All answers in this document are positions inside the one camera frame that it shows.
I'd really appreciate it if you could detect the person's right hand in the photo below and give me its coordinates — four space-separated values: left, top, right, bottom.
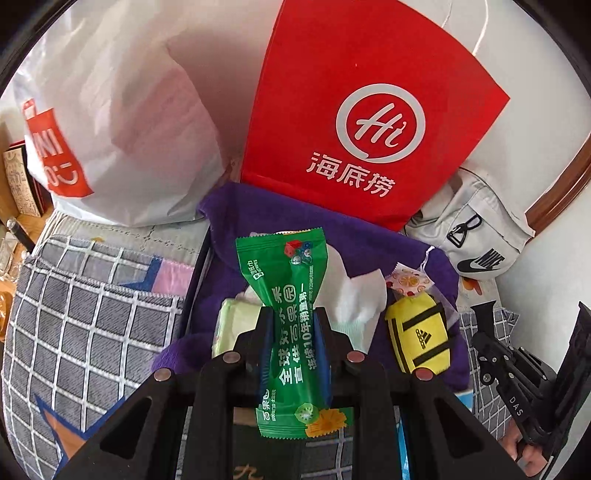
501 424 551 477

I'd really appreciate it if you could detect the brown wooden door frame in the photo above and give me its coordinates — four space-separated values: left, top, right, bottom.
526 138 591 234

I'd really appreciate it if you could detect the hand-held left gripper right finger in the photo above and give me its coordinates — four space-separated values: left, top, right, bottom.
315 314 527 480

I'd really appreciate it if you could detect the grey checked blanket with stars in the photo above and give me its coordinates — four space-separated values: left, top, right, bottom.
0 235 509 480

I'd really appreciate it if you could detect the red paper bag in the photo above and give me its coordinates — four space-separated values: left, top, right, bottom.
240 0 511 233

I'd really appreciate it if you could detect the small green tissue pack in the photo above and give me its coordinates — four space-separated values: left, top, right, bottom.
211 298 259 358

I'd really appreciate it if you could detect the grey waist bag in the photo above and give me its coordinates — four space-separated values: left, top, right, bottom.
404 168 536 278

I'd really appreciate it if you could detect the fruit print packet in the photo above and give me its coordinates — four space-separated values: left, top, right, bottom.
385 261 437 296

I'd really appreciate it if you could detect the bed mattress with printed sheet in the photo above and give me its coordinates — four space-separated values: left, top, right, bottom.
34 208 499 315

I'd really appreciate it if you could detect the yellow pouch with black straps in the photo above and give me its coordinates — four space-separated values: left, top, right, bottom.
385 291 455 376

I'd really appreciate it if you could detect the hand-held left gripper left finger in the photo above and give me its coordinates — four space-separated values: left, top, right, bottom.
55 306 274 480

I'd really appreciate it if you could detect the blue tissue pack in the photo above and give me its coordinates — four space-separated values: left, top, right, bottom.
397 388 474 480

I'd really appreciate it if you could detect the purple towel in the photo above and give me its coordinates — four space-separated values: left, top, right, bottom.
154 182 467 393

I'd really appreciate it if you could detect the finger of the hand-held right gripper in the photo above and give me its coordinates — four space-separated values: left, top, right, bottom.
556 302 591 418
470 302 514 388

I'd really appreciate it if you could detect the white plastic shopping bag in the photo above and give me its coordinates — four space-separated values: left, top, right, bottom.
9 0 282 227

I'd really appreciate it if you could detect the dark green box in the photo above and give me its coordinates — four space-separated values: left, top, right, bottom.
231 406 305 480

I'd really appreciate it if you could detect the green snack packet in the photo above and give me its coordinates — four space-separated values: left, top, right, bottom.
235 227 354 439

